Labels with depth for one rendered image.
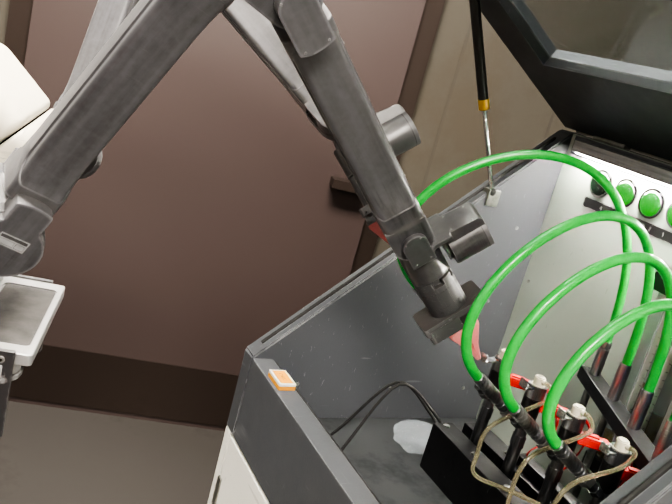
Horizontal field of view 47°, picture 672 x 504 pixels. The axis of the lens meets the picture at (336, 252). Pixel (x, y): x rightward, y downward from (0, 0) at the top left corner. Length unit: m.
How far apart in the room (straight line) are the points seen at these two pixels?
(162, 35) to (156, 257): 2.01
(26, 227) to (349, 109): 0.36
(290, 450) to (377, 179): 0.48
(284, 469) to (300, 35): 0.71
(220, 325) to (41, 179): 2.04
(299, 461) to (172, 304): 1.67
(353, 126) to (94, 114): 0.28
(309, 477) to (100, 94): 0.63
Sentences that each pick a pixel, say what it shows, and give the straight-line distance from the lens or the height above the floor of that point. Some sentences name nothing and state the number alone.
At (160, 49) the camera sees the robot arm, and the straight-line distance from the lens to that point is 0.76.
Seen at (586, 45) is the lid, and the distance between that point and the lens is 1.31.
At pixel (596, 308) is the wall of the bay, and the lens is 1.44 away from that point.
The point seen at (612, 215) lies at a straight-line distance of 1.08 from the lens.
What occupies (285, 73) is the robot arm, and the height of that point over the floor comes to 1.43.
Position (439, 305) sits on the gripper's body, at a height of 1.20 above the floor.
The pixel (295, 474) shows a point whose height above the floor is 0.88.
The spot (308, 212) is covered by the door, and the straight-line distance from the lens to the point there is 2.70.
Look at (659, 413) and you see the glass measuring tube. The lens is 1.32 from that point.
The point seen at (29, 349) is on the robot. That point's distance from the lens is 1.05.
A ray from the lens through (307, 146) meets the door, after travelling 2.64.
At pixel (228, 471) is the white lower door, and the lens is 1.44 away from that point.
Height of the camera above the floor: 1.51
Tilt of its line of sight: 15 degrees down
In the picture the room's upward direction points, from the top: 15 degrees clockwise
